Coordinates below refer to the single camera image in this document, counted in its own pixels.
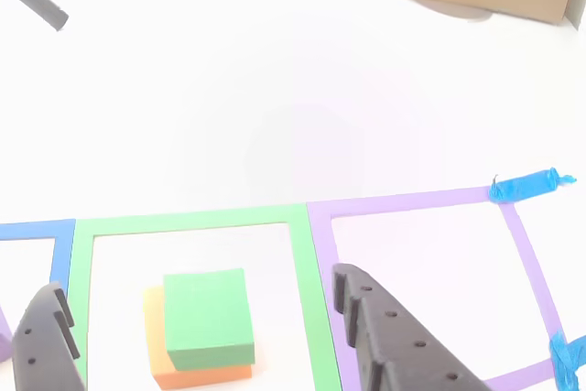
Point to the large purple cube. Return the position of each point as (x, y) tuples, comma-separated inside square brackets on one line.
[(4, 336)]

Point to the orange cube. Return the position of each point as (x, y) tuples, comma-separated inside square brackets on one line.
[(155, 340)]

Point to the green cube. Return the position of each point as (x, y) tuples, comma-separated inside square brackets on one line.
[(206, 308)]

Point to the blue tape strip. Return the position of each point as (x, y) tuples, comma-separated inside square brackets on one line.
[(522, 187), (565, 363)]

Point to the grey round disc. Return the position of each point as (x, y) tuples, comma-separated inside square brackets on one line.
[(458, 11)]

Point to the purple square frame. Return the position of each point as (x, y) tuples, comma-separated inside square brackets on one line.
[(320, 244)]

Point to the green square frame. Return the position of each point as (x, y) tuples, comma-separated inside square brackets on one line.
[(183, 219)]

